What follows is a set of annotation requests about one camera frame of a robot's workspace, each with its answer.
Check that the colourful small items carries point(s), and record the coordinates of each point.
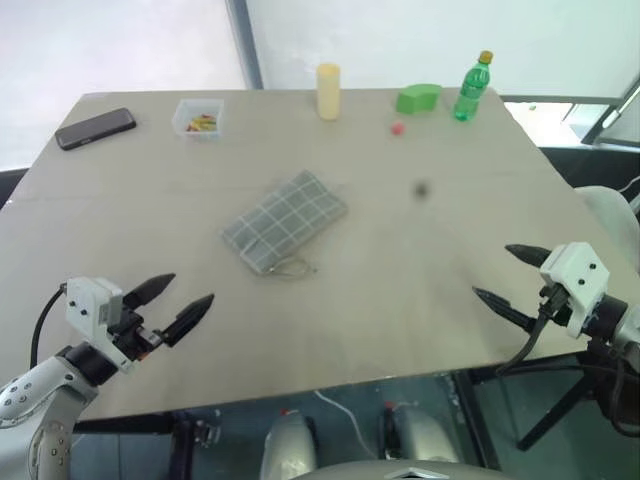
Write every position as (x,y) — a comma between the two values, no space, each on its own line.
(202,123)

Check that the grey rounded robot torso cover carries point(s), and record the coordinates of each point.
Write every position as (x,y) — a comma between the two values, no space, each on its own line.
(410,472)

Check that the small red ball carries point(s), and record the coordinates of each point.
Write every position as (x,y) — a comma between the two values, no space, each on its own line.
(398,129)

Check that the white slanted pole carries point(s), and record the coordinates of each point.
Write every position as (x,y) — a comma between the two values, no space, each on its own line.
(620,105)

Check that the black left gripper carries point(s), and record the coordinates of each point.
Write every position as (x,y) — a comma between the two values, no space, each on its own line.
(131,332)

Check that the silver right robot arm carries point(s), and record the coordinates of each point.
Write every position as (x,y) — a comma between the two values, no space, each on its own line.
(617,320)

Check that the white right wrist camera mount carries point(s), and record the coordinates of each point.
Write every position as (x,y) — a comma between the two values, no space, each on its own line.
(575,280)

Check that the grey checked folded cloth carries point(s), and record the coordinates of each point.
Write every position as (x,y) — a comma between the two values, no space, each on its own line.
(285,220)

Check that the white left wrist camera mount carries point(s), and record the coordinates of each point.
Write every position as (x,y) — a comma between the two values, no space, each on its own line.
(87,305)

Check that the green plastic bottle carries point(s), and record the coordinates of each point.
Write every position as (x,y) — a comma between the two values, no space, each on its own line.
(470,95)

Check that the black table leg frame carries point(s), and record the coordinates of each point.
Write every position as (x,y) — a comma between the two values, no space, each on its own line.
(550,410)

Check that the clear plastic box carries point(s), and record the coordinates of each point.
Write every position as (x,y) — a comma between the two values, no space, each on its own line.
(199,119)

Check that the white chair back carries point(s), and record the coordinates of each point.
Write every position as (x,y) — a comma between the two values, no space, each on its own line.
(607,210)

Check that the grey window frame post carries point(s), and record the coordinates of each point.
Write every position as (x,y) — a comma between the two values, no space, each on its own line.
(245,45)

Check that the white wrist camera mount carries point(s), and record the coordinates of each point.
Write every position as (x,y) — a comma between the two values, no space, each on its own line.
(575,280)
(87,305)

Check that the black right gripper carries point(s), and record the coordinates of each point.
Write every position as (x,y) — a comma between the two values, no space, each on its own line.
(554,306)

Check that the black smartphone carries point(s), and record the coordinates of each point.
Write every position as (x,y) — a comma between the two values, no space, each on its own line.
(95,128)

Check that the silver rounded robot leg shell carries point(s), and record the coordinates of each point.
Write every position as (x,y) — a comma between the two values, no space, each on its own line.
(292,445)
(420,440)

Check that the small dark round object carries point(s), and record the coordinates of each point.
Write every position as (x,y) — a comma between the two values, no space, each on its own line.
(422,190)

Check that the cream cylinder can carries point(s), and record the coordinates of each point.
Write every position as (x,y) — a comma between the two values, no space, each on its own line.
(328,92)

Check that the green foam block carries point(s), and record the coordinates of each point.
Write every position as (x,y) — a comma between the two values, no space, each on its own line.
(417,98)

